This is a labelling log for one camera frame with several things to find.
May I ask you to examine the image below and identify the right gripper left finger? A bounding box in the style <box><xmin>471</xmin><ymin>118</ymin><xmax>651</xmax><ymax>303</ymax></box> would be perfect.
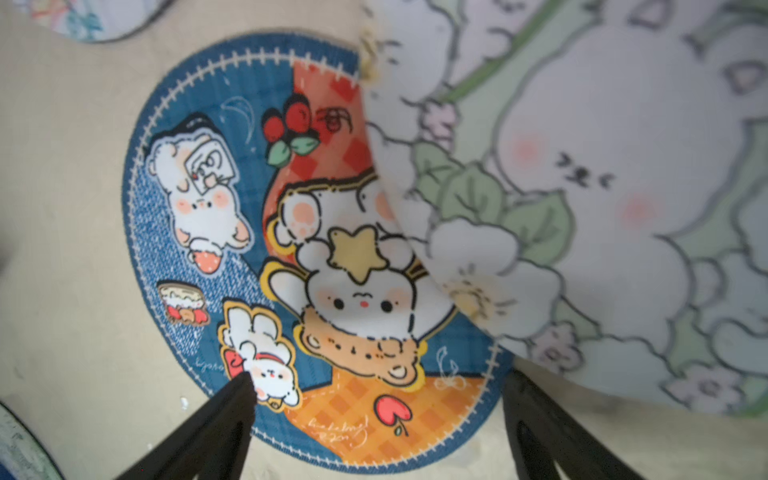
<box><xmin>120</xmin><ymin>373</ymin><xmax>257</xmax><ymax>479</ymax></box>

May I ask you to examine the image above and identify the white pink butterfly coaster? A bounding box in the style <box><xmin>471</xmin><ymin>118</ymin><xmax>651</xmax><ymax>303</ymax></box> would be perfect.
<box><xmin>11</xmin><ymin>0</ymin><xmax>171</xmax><ymax>43</ymax></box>

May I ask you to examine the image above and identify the green peony outline coaster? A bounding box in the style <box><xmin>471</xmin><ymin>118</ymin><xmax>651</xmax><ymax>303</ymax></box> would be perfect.
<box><xmin>1</xmin><ymin>404</ymin><xmax>63</xmax><ymax>480</ymax></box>

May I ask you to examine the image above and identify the white green floral coaster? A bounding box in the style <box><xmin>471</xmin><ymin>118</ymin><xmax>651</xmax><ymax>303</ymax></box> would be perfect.
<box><xmin>360</xmin><ymin>1</ymin><xmax>767</xmax><ymax>418</ymax></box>

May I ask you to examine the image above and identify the blue cartoon animals coaster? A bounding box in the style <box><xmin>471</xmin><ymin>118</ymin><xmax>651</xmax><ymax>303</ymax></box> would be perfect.
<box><xmin>122</xmin><ymin>32</ymin><xmax>512</xmax><ymax>474</ymax></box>

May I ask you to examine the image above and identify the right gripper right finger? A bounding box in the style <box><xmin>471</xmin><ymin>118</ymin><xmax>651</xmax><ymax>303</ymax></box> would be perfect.
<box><xmin>502</xmin><ymin>370</ymin><xmax>642</xmax><ymax>480</ymax></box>

